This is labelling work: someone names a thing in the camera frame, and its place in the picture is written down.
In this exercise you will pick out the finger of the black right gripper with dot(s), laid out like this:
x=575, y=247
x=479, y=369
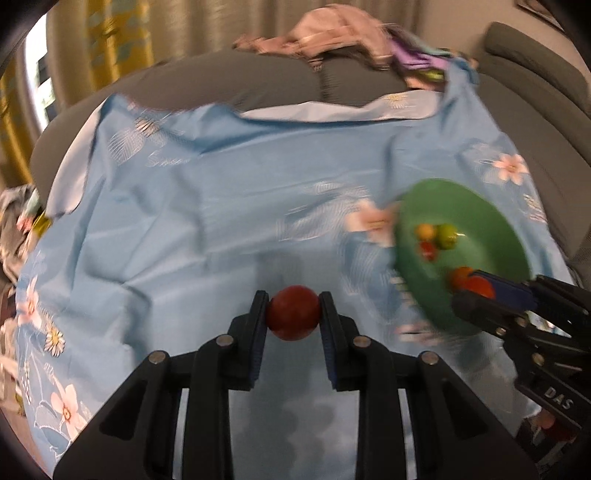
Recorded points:
x=498, y=317
x=531, y=290

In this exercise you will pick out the grey sofa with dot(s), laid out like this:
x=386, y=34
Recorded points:
x=534, y=96

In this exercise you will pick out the yellow patterned curtain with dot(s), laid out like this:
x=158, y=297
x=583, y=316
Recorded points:
x=119, y=39

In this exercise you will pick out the right hand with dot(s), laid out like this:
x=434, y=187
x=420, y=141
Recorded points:
x=544, y=419

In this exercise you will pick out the clothes heap left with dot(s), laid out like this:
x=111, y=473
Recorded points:
x=21, y=213

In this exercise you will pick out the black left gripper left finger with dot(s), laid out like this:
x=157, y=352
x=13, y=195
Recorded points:
x=171, y=415

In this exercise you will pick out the tan round fruit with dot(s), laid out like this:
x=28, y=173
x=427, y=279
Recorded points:
x=426, y=232

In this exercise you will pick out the blue floral cloth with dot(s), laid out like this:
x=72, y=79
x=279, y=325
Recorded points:
x=166, y=223

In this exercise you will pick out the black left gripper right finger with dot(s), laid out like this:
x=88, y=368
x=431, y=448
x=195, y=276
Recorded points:
x=455, y=436

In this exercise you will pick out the orange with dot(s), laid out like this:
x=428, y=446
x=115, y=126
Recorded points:
x=458, y=277

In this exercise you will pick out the purple garment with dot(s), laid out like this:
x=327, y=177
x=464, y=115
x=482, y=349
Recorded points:
x=424, y=67

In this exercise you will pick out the pink clothes pile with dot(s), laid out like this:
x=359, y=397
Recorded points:
x=335, y=28

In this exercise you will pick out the cherry tomato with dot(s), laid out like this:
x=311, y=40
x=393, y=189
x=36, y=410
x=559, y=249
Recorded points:
x=429, y=251
x=480, y=286
x=293, y=313

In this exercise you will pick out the green plastic bowl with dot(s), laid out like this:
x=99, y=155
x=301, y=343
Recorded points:
x=486, y=241

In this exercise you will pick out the beige curtain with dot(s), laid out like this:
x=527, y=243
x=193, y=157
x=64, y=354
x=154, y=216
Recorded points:
x=179, y=28

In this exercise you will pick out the small green fruit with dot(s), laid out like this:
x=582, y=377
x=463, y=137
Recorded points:
x=447, y=236

